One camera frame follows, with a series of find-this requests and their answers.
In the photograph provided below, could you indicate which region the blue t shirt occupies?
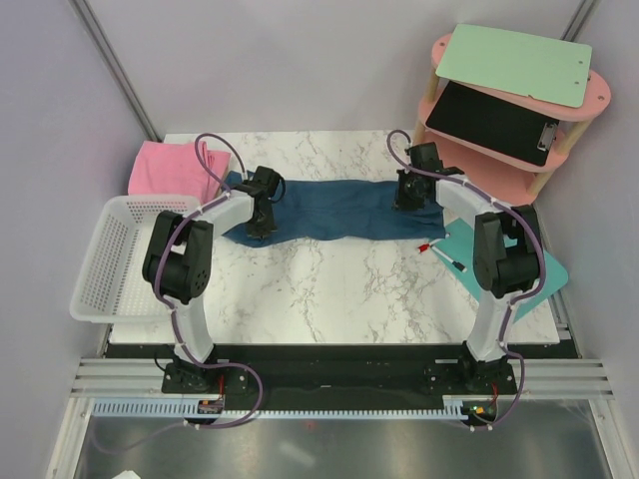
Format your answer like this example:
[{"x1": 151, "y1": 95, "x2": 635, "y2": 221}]
[{"x1": 222, "y1": 180, "x2": 445, "y2": 248}]

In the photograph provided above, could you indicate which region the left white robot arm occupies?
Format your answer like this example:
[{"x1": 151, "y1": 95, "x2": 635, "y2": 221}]
[{"x1": 142, "y1": 181, "x2": 285, "y2": 392}]

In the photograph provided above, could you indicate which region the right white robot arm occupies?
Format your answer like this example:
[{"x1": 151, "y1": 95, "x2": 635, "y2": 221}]
[{"x1": 394, "y1": 168, "x2": 546, "y2": 393}]

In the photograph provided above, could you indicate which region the teal cutting board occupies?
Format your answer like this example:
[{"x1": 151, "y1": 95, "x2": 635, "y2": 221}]
[{"x1": 435, "y1": 219, "x2": 569, "y2": 321}]

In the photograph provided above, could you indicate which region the black cap marker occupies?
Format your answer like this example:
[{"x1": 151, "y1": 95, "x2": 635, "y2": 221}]
[{"x1": 431, "y1": 246, "x2": 467, "y2": 272}]

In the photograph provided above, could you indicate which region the pink three tier shelf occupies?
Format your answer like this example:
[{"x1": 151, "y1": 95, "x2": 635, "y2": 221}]
[{"x1": 411, "y1": 33, "x2": 612, "y2": 205}]

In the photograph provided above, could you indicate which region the pink folded t shirt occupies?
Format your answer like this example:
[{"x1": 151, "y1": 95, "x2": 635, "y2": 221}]
[{"x1": 128, "y1": 141, "x2": 220, "y2": 204}]

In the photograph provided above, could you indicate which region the black clipboard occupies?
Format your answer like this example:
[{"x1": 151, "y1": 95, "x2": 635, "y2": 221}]
[{"x1": 425, "y1": 82, "x2": 559, "y2": 167}]

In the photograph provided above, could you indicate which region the white plastic basket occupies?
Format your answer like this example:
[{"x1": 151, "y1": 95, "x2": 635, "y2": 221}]
[{"x1": 70, "y1": 195, "x2": 200, "y2": 324}]

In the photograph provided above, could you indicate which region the green clipboard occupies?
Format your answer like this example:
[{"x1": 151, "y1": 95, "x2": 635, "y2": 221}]
[{"x1": 436, "y1": 24, "x2": 592, "y2": 108}]

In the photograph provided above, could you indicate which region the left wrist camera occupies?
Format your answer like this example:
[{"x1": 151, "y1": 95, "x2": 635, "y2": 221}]
[{"x1": 251, "y1": 166, "x2": 287, "y2": 204}]

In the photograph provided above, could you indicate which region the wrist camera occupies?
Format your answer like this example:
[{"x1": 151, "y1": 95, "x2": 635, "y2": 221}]
[
  {"x1": 406, "y1": 142, "x2": 443, "y2": 173},
  {"x1": 251, "y1": 166, "x2": 287, "y2": 204}
]

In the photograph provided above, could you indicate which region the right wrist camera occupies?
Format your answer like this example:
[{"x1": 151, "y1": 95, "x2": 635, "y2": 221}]
[{"x1": 406, "y1": 142, "x2": 443, "y2": 173}]

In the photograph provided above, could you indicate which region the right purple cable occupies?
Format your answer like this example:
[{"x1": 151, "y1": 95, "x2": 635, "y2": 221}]
[{"x1": 386, "y1": 130, "x2": 545, "y2": 350}]

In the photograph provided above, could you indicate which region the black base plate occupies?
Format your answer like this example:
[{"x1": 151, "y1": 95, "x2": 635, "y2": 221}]
[{"x1": 162, "y1": 343, "x2": 517, "y2": 397}]

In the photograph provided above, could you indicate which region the white cable duct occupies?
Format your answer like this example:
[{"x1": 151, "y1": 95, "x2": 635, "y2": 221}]
[{"x1": 91, "y1": 398, "x2": 468, "y2": 420}]

